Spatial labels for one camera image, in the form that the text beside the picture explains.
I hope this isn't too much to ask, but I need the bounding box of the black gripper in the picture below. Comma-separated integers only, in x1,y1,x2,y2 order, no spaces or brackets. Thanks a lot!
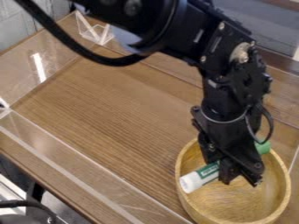
191,106,267,187

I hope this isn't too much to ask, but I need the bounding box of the black cable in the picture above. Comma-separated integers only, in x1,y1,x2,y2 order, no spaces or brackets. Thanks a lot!
0,199,60,224

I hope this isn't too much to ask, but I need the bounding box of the green and white marker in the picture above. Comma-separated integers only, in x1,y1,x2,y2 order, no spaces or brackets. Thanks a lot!
179,140,273,194

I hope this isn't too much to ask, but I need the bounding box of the brown wooden bowl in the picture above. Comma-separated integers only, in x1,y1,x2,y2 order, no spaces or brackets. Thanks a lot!
174,137,293,224

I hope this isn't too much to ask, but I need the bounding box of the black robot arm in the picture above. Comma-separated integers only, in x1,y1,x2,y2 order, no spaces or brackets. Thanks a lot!
14,0,273,186

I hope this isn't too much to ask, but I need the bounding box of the clear acrylic front wall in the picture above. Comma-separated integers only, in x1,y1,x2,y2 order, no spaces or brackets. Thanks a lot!
0,108,193,224

